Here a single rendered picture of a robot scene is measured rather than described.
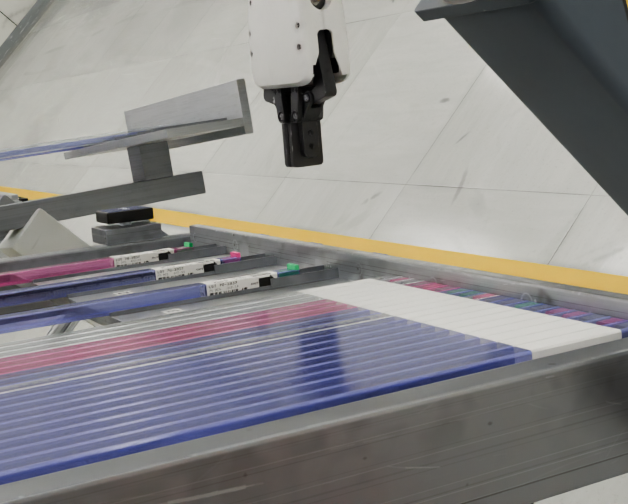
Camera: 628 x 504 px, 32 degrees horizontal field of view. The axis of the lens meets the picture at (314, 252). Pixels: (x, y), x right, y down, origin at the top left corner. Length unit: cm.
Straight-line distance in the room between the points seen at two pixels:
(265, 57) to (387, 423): 57
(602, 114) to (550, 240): 84
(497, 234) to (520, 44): 100
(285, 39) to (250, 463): 57
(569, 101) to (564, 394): 69
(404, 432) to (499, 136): 190
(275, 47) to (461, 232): 128
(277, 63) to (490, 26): 27
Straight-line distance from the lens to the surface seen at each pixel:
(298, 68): 94
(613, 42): 112
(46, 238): 133
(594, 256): 189
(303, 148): 97
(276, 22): 96
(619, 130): 119
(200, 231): 112
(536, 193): 212
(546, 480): 53
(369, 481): 47
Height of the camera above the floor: 112
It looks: 26 degrees down
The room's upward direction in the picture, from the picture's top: 49 degrees counter-clockwise
